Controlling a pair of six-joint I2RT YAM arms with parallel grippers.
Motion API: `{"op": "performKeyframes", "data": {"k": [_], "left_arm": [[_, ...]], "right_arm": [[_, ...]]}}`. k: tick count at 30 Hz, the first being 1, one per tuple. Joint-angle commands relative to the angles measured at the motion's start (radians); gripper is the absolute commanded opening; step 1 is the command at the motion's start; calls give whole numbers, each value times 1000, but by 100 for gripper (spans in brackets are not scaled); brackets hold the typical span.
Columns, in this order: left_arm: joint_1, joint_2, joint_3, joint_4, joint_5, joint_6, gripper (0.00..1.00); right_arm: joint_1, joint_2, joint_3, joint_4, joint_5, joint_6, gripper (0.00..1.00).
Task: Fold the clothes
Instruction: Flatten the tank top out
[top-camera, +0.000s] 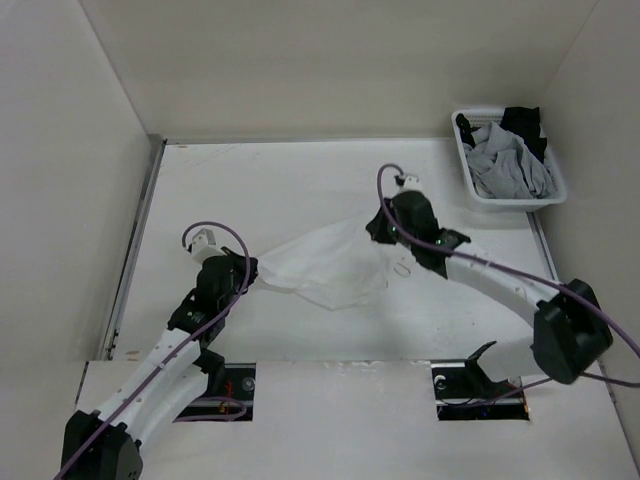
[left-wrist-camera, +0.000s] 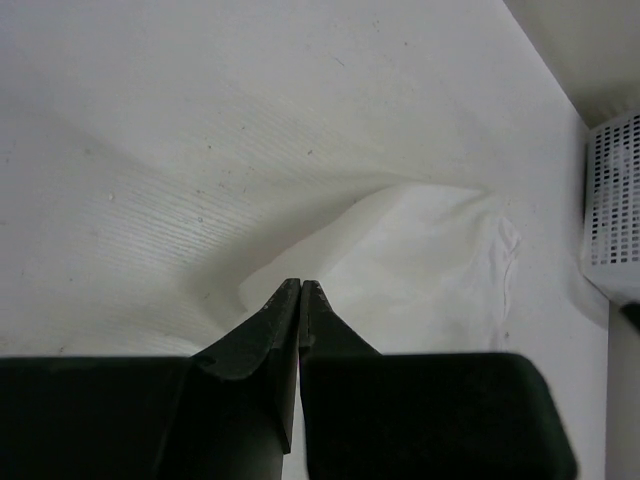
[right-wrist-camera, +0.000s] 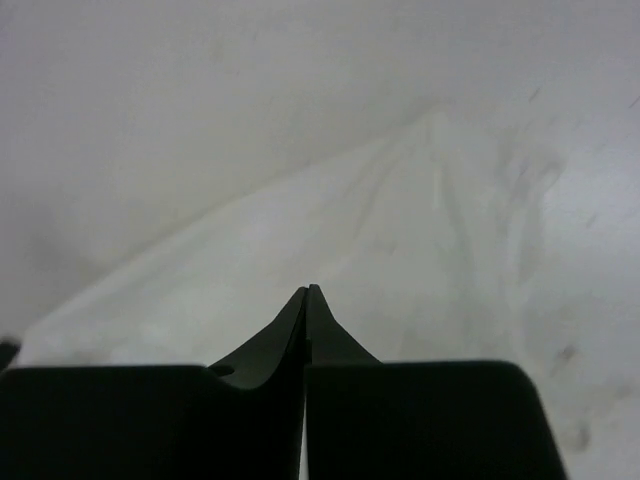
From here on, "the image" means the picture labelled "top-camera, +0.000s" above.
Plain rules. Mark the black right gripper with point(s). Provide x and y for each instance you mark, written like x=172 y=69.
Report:
x=376 y=227

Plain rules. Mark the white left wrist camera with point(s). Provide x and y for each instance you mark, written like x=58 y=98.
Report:
x=203 y=246

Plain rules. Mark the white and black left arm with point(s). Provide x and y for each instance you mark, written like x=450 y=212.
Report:
x=112 y=441

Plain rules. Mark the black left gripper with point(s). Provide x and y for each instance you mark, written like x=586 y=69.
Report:
x=239 y=262

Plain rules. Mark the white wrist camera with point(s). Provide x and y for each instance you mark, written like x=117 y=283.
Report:
x=408 y=182
x=203 y=246

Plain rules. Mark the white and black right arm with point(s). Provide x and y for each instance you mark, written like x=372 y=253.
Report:
x=566 y=336

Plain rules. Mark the grey tank top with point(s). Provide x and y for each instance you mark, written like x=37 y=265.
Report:
x=502 y=166

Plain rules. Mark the white tank top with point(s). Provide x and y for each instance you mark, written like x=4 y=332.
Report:
x=336 y=267

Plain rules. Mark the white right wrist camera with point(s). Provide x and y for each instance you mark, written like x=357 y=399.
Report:
x=408 y=182

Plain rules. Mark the black tank top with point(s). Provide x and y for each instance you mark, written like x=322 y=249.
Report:
x=525 y=123

